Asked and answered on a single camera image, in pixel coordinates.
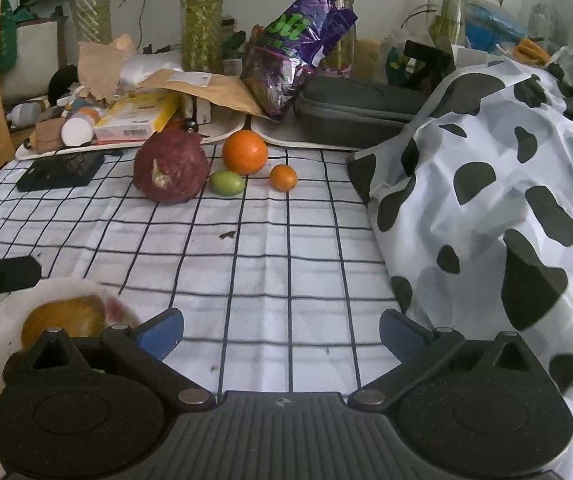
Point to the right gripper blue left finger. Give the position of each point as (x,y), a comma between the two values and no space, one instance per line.
(159,336)

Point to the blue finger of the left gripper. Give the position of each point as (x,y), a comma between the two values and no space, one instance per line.
(19,273)

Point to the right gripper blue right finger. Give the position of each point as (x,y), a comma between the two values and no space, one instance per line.
(401,336)

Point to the brown oval mango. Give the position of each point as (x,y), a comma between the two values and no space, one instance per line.
(81,316)

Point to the green jujube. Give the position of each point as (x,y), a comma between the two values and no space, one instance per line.
(226,183)

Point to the red cabbage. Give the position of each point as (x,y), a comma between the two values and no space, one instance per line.
(171,167)

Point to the small orange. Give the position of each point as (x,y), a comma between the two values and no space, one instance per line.
(283,178)

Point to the large orange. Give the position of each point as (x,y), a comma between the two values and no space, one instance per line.
(245,152)

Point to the white floral plate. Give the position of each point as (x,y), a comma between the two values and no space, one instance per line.
(15,308)

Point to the brown leather pouch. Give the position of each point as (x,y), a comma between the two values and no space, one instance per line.
(48,135)

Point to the black flat device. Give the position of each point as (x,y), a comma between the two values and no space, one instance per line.
(64,171)

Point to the black white checkered tablecloth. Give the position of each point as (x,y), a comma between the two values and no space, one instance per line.
(279,291)

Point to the white cylinder container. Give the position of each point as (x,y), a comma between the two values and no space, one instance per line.
(77,131)

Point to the cow print blanket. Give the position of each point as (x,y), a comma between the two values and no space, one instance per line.
(472,208)

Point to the yellow white medicine box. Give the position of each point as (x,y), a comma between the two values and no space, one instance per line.
(137,117)

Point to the white oval tray left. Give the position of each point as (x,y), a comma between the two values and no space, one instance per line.
(224,123)

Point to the black zipper case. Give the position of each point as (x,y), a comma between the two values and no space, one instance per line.
(353,113)

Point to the white tray right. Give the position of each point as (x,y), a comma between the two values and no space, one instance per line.
(290,135)

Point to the brown paper envelope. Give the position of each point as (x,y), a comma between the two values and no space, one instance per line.
(221,90)

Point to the glass vase left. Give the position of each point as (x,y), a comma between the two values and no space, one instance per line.
(92,19)

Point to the purple snack bag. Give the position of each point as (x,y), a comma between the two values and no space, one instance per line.
(290,49)

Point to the glass vase right with bamboo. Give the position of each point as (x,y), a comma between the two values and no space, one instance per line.
(448,27)

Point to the glass vase centre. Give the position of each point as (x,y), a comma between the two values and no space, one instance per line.
(201,41)

